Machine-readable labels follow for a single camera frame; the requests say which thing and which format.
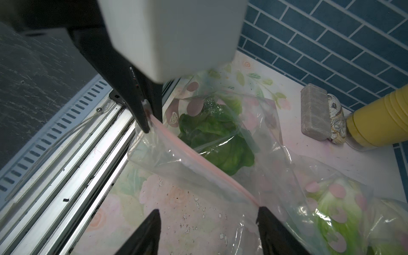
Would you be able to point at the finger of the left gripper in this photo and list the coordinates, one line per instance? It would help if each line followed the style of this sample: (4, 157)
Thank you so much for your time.
(142, 97)

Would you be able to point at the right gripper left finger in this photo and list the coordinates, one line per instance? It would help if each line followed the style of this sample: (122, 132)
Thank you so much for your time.
(145, 239)

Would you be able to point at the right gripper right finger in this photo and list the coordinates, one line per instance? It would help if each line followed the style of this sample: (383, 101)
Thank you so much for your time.
(275, 238)

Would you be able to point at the zip-top bag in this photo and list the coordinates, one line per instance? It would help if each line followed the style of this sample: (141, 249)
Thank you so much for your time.
(224, 220)
(347, 210)

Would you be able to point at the chinese cabbage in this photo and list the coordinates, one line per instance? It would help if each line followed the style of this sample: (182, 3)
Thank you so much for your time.
(211, 128)
(350, 220)

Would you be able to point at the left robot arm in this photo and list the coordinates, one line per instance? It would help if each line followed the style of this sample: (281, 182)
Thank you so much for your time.
(137, 46)

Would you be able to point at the grey rectangular box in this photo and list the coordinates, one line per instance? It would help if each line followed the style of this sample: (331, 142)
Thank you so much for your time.
(315, 119)

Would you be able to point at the yellow pen cup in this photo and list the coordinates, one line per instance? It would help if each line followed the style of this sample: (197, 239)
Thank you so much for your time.
(381, 123)

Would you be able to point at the white vented cable duct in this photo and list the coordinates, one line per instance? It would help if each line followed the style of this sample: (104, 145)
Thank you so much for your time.
(71, 115)

